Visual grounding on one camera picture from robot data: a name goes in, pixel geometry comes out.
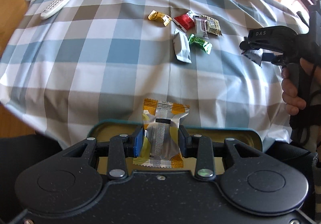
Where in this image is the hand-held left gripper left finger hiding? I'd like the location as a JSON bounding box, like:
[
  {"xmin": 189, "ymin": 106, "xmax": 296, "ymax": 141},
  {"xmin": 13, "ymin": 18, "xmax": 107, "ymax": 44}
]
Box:
[{"xmin": 61, "ymin": 124, "xmax": 144, "ymax": 181}]

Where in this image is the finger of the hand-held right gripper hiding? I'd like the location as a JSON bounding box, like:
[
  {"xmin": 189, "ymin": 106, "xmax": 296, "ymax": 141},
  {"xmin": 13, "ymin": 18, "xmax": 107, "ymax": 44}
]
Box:
[
  {"xmin": 262, "ymin": 52, "xmax": 289, "ymax": 66},
  {"xmin": 239, "ymin": 38, "xmax": 264, "ymax": 51}
]

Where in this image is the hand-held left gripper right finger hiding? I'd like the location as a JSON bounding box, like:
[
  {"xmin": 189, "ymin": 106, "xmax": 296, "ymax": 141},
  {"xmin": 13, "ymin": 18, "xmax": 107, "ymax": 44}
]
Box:
[{"xmin": 178, "ymin": 125, "xmax": 262, "ymax": 181}]

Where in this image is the dark silver snack packet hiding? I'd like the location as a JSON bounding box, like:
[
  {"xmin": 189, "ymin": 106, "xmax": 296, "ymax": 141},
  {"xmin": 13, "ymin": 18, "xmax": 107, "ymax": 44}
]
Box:
[{"xmin": 241, "ymin": 47, "xmax": 264, "ymax": 67}]

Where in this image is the yellow and silver snack packet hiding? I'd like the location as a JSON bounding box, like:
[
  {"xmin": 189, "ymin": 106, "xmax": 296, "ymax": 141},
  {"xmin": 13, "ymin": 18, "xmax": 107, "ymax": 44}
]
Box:
[{"xmin": 132, "ymin": 98, "xmax": 190, "ymax": 169}]

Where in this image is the olive patterned snack packet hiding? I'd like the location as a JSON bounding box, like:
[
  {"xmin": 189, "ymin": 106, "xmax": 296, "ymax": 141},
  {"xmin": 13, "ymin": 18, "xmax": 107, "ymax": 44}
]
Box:
[{"xmin": 202, "ymin": 15, "xmax": 223, "ymax": 37}]

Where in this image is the white striped snack packet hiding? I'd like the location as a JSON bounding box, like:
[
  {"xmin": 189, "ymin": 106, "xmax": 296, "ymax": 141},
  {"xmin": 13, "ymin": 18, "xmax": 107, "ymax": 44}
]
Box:
[{"xmin": 193, "ymin": 16, "xmax": 209, "ymax": 39}]

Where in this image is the gold-lined metal tin tray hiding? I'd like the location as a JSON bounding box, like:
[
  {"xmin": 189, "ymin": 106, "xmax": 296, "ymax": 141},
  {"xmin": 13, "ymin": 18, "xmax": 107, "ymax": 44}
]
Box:
[{"xmin": 86, "ymin": 120, "xmax": 264, "ymax": 177}]

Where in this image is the person's right hand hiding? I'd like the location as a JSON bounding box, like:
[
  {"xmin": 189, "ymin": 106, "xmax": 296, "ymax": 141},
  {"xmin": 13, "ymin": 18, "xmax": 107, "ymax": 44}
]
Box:
[{"xmin": 281, "ymin": 58, "xmax": 321, "ymax": 116}]

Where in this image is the shiny green snack packet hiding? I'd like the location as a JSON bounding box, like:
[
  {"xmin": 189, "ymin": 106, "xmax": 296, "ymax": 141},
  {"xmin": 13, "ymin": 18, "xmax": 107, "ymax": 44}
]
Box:
[{"xmin": 188, "ymin": 33, "xmax": 213, "ymax": 56}]

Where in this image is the long silver white snack packet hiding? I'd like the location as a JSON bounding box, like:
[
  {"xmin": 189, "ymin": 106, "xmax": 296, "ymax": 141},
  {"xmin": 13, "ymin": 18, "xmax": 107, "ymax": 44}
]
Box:
[{"xmin": 173, "ymin": 28, "xmax": 192, "ymax": 64}]

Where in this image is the red snack packet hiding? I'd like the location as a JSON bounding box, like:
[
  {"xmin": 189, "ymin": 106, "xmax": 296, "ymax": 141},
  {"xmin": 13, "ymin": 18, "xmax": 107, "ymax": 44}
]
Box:
[{"xmin": 173, "ymin": 10, "xmax": 196, "ymax": 32}]

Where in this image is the gold foil candy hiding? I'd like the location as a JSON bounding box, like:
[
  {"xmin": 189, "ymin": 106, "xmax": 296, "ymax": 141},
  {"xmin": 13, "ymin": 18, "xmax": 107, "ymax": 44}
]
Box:
[{"xmin": 147, "ymin": 10, "xmax": 173, "ymax": 28}]

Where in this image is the blue grey checked tablecloth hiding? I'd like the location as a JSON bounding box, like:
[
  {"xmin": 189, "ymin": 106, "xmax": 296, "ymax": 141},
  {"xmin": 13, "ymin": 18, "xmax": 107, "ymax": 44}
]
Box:
[{"xmin": 0, "ymin": 0, "xmax": 313, "ymax": 154}]

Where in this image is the dark quilted cloth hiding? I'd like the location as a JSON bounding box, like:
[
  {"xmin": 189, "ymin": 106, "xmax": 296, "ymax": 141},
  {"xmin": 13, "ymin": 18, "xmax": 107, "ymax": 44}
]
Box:
[{"xmin": 0, "ymin": 134, "xmax": 321, "ymax": 224}]

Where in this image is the white remote control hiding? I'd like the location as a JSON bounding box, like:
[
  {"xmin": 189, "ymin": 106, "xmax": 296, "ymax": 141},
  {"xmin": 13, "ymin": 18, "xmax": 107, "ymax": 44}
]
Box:
[{"xmin": 40, "ymin": 0, "xmax": 87, "ymax": 20}]

